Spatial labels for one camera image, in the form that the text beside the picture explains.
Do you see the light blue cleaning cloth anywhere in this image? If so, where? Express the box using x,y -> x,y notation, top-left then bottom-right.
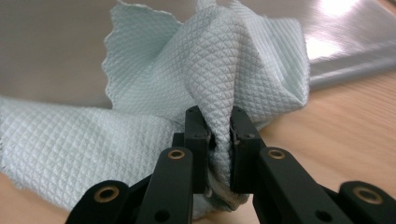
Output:
0,0 -> 312,219

